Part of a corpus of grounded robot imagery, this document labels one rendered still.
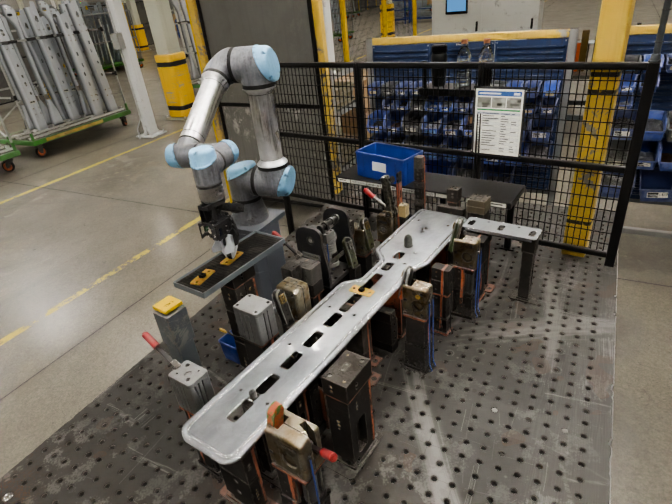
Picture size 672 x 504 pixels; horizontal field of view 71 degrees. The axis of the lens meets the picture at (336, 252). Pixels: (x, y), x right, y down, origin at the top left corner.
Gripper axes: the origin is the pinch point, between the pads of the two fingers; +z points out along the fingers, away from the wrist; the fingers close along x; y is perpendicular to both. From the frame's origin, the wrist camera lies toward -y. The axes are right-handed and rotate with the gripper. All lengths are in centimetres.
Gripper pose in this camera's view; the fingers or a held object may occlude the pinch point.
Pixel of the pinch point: (230, 253)
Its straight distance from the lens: 156.0
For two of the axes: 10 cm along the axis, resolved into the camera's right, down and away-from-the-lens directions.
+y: -4.2, 4.9, -7.7
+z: 1.0, 8.6, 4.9
